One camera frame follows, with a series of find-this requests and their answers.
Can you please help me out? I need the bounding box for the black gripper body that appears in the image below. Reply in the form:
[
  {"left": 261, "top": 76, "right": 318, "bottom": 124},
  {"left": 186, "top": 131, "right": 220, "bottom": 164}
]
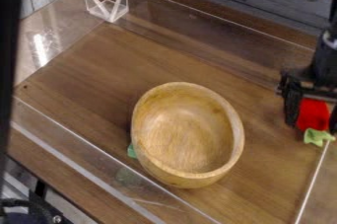
[{"left": 276, "top": 68, "right": 337, "bottom": 103}]

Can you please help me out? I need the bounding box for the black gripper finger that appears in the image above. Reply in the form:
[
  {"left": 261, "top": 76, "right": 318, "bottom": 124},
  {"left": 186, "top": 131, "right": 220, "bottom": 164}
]
[
  {"left": 329, "top": 105, "right": 337, "bottom": 134},
  {"left": 282, "top": 82, "right": 302, "bottom": 127}
]

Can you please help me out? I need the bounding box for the red plush strawberry toy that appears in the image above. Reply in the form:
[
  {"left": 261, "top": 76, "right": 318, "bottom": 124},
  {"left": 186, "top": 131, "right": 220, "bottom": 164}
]
[{"left": 294, "top": 98, "right": 335, "bottom": 147}]

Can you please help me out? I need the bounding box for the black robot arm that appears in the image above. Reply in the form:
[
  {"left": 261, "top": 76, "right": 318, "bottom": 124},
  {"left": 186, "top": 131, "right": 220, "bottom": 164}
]
[{"left": 277, "top": 0, "right": 337, "bottom": 134}]

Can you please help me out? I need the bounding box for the wooden brown bowl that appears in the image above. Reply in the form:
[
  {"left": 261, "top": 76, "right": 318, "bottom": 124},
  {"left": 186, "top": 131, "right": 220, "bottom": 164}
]
[{"left": 130, "top": 82, "right": 245, "bottom": 188}]

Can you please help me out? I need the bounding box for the green block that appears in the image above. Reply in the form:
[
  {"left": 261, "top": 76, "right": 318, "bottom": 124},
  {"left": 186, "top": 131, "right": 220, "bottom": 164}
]
[{"left": 128, "top": 143, "right": 137, "bottom": 159}]

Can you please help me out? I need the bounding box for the black clamp base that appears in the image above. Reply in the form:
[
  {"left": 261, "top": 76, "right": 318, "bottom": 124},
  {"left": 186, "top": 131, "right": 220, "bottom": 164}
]
[{"left": 28, "top": 191, "right": 73, "bottom": 224}]

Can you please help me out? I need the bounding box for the clear acrylic corner bracket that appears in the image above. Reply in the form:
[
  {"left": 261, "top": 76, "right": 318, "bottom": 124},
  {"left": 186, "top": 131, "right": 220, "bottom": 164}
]
[{"left": 84, "top": 0, "right": 129, "bottom": 23}]

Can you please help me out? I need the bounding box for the clear acrylic tray wall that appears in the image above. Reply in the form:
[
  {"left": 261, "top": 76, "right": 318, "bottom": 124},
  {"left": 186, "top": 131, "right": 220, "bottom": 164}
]
[{"left": 9, "top": 0, "right": 321, "bottom": 224}]

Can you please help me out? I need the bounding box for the black frame post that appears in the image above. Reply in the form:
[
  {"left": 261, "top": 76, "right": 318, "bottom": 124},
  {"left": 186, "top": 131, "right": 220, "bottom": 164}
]
[{"left": 0, "top": 0, "right": 21, "bottom": 195}]

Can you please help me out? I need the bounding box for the black cable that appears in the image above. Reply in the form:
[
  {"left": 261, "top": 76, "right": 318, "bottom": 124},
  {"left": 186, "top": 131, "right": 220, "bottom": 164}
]
[{"left": 0, "top": 197, "right": 50, "bottom": 224}]

